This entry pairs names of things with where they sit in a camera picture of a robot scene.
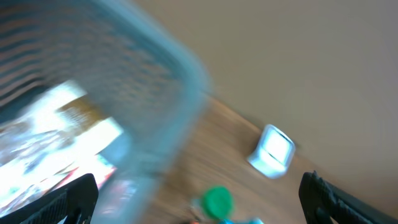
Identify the beige snack bag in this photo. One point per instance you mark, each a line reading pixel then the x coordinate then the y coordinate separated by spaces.
pixel 57 129

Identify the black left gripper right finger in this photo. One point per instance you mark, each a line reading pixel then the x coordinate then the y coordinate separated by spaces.
pixel 323 203

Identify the green lid jar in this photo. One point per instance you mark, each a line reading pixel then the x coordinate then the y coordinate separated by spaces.
pixel 213 205

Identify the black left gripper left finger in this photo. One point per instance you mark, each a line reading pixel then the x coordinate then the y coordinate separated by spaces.
pixel 74 203

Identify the white barcode scanner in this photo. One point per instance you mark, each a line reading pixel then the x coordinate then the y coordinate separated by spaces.
pixel 273 153

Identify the grey plastic mesh basket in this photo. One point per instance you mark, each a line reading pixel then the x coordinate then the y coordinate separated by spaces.
pixel 131 69

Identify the red black snack pouch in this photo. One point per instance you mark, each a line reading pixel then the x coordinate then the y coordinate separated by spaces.
pixel 109 177

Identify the blue mouthwash bottle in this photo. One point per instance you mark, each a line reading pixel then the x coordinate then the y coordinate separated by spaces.
pixel 247 221

